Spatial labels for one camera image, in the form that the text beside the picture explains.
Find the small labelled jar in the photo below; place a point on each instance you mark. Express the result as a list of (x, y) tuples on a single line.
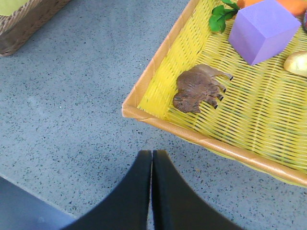
[(304, 21)]

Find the brown wicker basket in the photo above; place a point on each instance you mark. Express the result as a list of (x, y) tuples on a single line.
[(17, 28)]

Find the toy croissant bread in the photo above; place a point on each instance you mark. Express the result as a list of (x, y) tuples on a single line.
[(296, 63)]

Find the yellow woven basket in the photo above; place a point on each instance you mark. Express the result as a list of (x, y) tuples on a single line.
[(262, 118)]

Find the yellow tape roll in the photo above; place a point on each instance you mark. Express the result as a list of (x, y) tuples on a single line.
[(7, 7)]

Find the brown toy animal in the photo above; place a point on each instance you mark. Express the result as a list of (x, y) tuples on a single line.
[(197, 85)]

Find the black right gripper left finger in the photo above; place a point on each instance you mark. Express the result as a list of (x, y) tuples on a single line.
[(126, 207)]

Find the orange toy carrot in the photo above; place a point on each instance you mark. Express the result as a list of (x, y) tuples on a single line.
[(229, 8)]

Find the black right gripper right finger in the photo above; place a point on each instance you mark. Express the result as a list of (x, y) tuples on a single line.
[(176, 206)]

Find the purple foam cube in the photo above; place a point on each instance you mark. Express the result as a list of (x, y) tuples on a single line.
[(262, 30)]

